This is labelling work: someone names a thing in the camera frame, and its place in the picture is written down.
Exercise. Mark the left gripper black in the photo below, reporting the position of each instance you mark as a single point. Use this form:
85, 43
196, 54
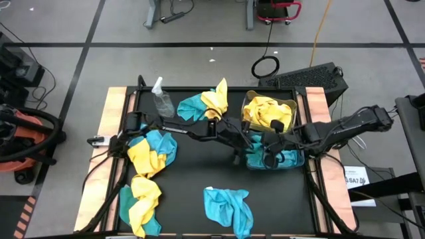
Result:
240, 139

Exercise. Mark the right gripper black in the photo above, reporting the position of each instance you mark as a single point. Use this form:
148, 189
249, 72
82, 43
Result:
275, 142

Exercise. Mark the blue microfiber towel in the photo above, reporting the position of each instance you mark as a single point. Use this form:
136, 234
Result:
164, 142
292, 159
225, 206

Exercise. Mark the teal microfiber towel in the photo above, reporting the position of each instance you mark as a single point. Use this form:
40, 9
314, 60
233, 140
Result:
124, 206
192, 108

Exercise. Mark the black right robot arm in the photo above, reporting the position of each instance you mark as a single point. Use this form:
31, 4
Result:
348, 124

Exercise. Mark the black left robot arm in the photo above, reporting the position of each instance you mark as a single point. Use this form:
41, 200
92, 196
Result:
172, 127

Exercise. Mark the wooden table side board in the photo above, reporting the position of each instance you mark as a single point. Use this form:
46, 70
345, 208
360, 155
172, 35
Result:
317, 99
113, 106

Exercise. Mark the white paper sign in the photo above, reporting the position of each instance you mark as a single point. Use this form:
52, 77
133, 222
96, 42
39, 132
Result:
357, 174

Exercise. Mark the clear spray bottle white nozzle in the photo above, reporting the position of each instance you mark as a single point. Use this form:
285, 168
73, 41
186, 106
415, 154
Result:
164, 106

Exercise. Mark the black computer tower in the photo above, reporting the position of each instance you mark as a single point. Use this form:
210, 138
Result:
305, 78

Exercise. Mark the black silver clamp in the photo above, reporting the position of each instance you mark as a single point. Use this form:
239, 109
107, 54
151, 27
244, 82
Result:
99, 141

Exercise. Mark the grey desk leg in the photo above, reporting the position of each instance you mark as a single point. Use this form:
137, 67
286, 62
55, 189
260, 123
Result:
249, 15
153, 13

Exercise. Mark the red black cart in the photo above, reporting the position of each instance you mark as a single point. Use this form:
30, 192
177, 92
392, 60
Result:
274, 10

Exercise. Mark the black power strip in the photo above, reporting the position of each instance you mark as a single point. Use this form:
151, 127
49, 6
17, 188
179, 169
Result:
172, 17

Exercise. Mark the orange black shop vacuum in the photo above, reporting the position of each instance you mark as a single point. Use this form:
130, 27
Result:
20, 132

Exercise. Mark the black equipment box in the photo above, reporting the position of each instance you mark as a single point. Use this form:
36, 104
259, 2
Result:
16, 66

